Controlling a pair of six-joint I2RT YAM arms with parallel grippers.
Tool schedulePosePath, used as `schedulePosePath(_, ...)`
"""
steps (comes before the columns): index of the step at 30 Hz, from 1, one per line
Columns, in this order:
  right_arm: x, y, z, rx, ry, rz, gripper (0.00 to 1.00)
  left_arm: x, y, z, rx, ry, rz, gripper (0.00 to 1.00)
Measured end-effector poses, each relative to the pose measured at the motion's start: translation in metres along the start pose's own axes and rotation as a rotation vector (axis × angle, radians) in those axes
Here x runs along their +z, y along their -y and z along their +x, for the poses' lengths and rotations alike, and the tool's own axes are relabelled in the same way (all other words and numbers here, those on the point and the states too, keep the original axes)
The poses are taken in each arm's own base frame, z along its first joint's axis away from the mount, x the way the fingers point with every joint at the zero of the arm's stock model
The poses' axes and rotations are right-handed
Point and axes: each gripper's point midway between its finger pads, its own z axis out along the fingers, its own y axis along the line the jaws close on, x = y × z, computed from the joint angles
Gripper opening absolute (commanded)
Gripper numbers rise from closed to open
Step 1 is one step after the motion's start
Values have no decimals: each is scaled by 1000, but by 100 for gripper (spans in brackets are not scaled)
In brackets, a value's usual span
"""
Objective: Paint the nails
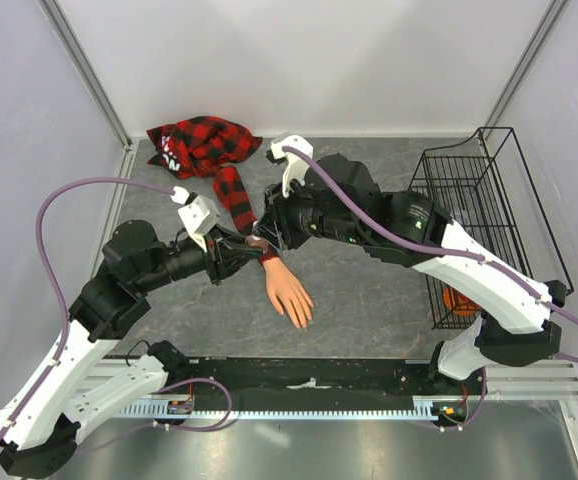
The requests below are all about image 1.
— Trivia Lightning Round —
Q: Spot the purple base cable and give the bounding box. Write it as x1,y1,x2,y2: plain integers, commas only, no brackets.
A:
408,369,490,433
76,377,234,456

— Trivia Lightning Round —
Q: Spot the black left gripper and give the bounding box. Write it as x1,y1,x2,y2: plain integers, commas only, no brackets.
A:
137,223,265,293

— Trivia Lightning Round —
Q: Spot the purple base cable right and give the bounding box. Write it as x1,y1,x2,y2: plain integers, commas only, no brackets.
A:
408,369,490,433

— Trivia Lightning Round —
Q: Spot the mannequin hand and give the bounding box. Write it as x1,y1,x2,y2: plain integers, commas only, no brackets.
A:
262,258,314,329

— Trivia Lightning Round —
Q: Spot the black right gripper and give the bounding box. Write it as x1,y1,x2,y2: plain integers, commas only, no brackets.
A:
253,171,365,251

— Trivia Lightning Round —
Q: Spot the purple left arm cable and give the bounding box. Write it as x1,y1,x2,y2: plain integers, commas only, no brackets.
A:
0,177,175,480

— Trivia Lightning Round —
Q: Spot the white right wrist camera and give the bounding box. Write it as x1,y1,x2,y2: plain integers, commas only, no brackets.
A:
266,132,314,198

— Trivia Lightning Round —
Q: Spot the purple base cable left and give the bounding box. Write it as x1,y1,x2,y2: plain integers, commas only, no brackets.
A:
76,377,234,456

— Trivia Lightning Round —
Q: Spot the red black plaid shirt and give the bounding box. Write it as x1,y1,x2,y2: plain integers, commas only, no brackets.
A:
146,115,283,265

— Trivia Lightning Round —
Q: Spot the toothed cable duct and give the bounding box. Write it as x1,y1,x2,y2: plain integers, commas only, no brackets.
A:
117,391,438,421

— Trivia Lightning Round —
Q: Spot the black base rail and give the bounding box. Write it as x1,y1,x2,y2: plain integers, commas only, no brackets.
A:
147,341,484,406

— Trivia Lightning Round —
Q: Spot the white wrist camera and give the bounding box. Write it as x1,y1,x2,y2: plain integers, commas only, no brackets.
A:
266,132,314,198
171,186,220,253

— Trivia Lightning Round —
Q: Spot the clear glass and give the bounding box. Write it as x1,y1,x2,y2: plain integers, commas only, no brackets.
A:
451,209,474,234

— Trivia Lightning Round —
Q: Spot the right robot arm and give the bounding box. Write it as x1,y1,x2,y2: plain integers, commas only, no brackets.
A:
254,147,565,394

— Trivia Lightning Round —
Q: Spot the orange cup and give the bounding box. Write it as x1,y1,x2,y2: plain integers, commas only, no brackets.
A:
442,287,480,317

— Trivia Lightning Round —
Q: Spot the red nail polish bottle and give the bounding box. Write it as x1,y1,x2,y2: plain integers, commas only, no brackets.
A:
245,235,269,255

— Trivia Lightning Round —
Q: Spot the black wire rack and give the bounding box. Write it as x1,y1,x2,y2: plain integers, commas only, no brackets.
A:
407,126,575,331

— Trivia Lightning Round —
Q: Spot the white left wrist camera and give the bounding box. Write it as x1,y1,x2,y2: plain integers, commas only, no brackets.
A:
171,186,220,253

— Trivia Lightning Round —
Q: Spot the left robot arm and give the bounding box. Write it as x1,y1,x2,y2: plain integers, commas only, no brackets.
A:
0,220,265,479

